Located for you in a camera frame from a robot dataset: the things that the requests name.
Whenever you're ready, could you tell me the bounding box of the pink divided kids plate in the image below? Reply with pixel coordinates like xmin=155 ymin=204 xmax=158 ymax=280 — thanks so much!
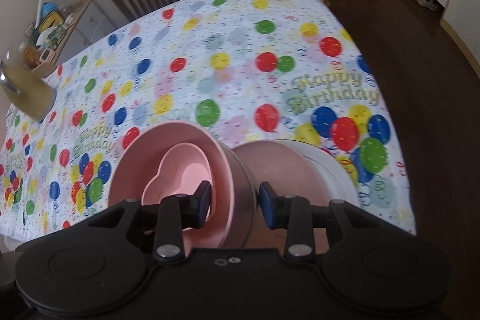
xmin=233 ymin=140 xmax=330 ymax=251

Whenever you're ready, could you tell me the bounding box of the pink heart-shaped dish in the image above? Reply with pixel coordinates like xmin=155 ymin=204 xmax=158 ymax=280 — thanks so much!
xmin=141 ymin=142 xmax=216 ymax=223

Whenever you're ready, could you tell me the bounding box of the large white plate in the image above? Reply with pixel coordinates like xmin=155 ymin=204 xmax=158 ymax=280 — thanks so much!
xmin=278 ymin=140 xmax=361 ymax=208

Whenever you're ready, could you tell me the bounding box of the pink round bowl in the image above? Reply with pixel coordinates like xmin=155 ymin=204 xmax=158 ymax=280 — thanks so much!
xmin=107 ymin=122 xmax=245 ymax=249

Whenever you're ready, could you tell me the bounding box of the cream bowl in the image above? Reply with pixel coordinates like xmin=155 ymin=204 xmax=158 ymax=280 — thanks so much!
xmin=220 ymin=143 xmax=258 ymax=249

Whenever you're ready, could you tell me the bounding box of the balloon birthday tablecloth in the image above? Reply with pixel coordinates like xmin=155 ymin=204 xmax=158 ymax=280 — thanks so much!
xmin=1 ymin=0 xmax=416 ymax=241

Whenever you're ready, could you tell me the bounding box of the gold thermos jug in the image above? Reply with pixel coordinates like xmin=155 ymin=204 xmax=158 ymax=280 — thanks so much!
xmin=1 ymin=56 xmax=56 ymax=123

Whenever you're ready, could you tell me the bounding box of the white drawer cabinet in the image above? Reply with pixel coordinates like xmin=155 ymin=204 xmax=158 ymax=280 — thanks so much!
xmin=56 ymin=0 xmax=116 ymax=65

